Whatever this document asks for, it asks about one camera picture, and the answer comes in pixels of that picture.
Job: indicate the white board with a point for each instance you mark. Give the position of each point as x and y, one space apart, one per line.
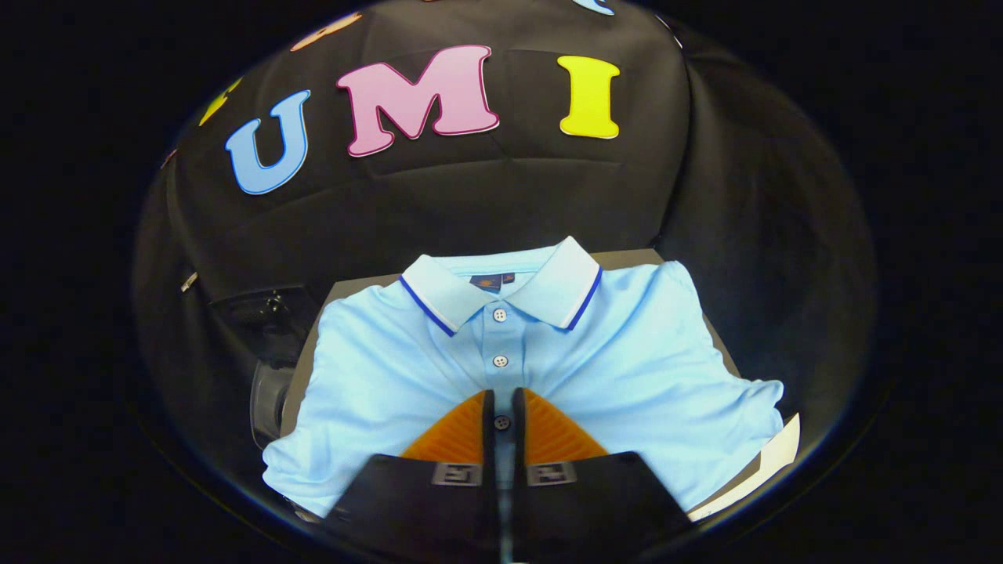
764 466

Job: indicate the light blue polo shirt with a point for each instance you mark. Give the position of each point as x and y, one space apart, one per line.
642 368

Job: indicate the black backdrop cloth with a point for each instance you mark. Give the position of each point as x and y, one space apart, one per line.
501 196

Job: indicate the silver metal clip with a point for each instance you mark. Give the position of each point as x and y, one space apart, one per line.
189 282

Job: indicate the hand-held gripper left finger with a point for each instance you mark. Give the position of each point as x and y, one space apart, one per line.
415 501

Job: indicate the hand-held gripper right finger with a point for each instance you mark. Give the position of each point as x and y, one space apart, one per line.
595 501

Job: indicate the grey top-load washing machine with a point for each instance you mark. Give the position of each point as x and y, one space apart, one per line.
270 399

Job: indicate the beige cabinet with grey top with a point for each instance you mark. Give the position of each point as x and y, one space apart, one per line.
623 258

